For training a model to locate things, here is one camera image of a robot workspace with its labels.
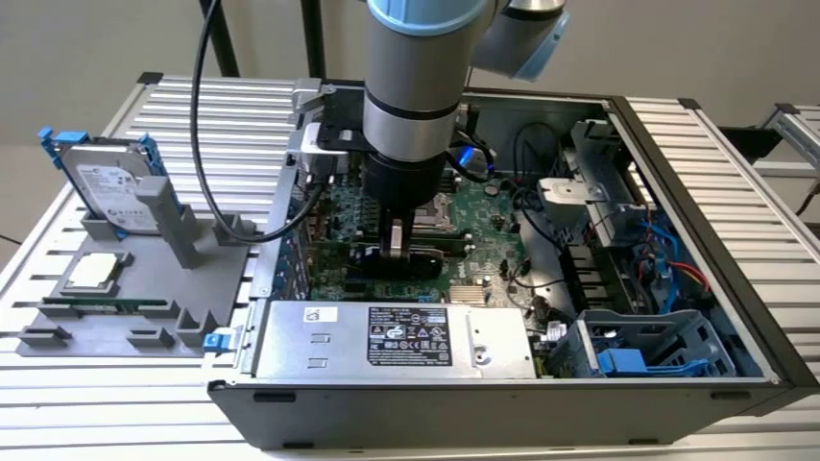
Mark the black graphics card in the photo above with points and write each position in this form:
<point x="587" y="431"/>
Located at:
<point x="424" y="264"/>

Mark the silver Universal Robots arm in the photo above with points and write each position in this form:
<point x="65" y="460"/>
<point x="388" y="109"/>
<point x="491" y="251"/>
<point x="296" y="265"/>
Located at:
<point x="409" y="67"/>

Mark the CPU socket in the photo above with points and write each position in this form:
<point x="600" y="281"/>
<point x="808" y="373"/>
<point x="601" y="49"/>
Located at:
<point x="436" y="211"/>

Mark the round coin battery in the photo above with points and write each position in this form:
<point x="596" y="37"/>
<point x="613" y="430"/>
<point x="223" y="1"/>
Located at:
<point x="491" y="188"/>

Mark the green motherboard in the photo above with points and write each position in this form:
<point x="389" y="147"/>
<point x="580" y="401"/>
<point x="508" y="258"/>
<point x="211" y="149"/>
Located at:
<point x="487" y="240"/>

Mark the copper chipset heat sink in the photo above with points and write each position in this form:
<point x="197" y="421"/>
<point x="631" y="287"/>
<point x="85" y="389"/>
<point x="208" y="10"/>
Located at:
<point x="468" y="296"/>

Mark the silver metal drive cage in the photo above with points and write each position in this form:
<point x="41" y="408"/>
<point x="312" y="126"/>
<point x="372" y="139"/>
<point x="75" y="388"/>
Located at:
<point x="589" y="192"/>

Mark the black stand pole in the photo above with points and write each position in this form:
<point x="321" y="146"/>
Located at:
<point x="224" y="48"/>
<point x="315" y="38"/>

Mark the silver power supply unit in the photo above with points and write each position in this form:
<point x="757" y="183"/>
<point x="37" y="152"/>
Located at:
<point x="333" y="346"/>

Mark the grey parts rack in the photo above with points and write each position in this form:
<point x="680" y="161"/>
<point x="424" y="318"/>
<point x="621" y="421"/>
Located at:
<point x="211" y="288"/>

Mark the blue case latch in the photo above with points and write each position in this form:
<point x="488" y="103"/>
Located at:
<point x="216" y="342"/>

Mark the hard disk in blue carrier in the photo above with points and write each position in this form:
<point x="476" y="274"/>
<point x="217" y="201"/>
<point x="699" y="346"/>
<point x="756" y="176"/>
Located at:
<point x="103" y="187"/>

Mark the black open PC case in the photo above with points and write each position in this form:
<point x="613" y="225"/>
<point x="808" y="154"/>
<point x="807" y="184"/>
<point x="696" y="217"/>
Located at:
<point x="448" y="418"/>

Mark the silver CPU chip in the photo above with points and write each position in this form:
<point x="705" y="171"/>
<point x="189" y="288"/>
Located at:
<point x="89" y="269"/>

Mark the green loose RAM stick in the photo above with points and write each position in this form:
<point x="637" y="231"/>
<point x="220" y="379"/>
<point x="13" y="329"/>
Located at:
<point x="96" y="306"/>

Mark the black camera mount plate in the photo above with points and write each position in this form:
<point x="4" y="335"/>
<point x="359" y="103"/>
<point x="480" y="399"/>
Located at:
<point x="339" y="120"/>

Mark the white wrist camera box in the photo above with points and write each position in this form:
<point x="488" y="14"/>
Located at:
<point x="307" y="144"/>

